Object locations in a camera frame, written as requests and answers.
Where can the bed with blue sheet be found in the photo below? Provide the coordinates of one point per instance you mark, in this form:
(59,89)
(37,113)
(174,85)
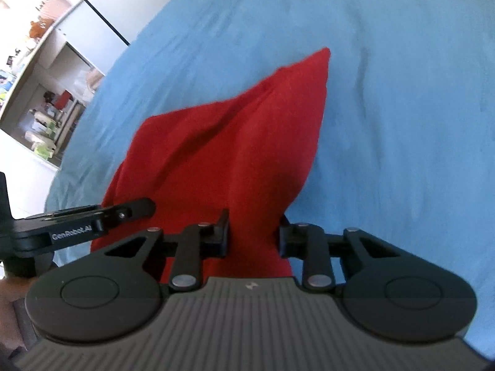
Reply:
(386,123)

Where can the pink storage box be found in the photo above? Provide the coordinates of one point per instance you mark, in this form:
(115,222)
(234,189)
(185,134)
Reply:
(54,5)

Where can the white desk shelf unit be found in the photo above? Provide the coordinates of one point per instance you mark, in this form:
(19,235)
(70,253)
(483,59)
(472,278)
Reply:
(42,96)

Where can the person's left hand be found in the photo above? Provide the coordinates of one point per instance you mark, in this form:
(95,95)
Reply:
(13,289)

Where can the red knit sweater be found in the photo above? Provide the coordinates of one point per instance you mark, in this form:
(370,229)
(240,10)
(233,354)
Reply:
(216,154)

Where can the red box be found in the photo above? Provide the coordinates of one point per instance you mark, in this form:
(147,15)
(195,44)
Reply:
(64,99)

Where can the brown teddy bear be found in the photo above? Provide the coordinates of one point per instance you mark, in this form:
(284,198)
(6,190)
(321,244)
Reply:
(36,29)

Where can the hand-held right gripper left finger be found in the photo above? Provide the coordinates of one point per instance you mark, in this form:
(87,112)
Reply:
(222,235)

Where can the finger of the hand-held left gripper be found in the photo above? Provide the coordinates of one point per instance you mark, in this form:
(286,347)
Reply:
(133,208)

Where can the green packet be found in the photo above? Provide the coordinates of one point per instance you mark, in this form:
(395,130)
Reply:
(44,148)

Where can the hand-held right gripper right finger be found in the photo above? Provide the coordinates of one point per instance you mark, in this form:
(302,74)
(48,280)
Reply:
(287,239)

